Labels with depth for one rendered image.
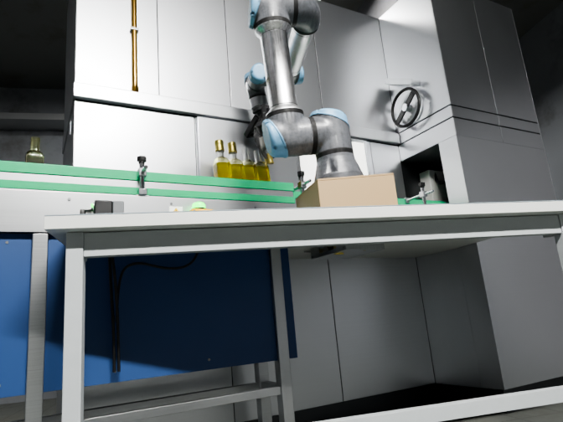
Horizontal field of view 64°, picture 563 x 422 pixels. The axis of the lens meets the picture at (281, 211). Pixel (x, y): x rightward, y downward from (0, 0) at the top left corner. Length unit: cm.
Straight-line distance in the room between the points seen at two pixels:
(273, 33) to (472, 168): 125
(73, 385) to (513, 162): 219
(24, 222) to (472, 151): 190
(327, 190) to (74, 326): 73
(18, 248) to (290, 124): 83
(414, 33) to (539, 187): 104
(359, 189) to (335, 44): 143
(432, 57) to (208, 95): 116
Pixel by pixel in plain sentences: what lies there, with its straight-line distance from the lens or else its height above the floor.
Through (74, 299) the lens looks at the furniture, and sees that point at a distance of 121.
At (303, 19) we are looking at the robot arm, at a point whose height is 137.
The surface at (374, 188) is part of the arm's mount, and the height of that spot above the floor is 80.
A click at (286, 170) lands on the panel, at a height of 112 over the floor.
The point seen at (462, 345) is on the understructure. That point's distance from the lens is 232.
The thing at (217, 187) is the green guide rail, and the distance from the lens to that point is 160.
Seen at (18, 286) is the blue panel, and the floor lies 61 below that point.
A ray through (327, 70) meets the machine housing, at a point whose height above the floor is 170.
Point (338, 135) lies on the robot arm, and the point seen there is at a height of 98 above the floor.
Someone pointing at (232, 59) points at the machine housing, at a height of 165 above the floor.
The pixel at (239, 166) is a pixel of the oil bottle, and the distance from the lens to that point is 179.
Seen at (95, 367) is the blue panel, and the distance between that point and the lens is 144.
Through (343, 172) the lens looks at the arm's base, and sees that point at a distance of 133.
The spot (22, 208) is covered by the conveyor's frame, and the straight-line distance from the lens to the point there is 145.
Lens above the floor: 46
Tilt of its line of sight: 14 degrees up
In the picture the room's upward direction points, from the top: 5 degrees counter-clockwise
